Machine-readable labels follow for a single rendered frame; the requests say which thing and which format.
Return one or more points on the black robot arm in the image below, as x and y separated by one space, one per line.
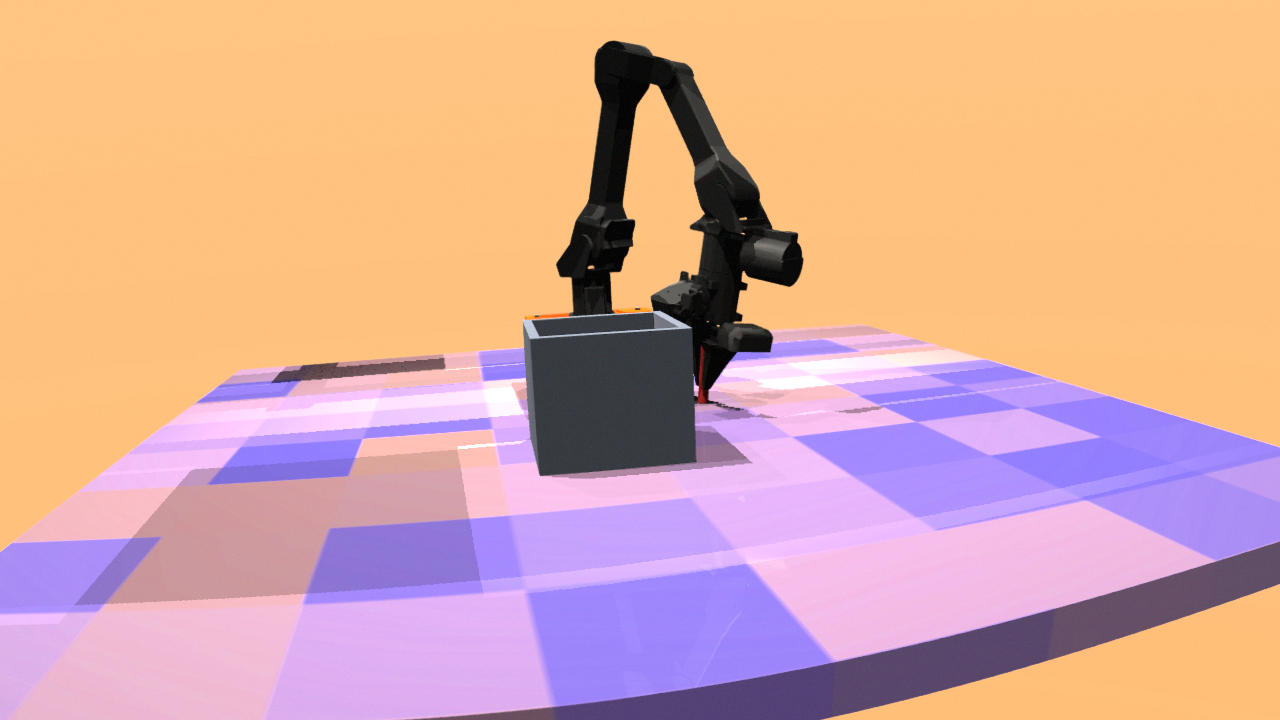
602 234

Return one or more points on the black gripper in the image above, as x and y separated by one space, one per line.
721 343

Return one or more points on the red peg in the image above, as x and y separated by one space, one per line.
703 395

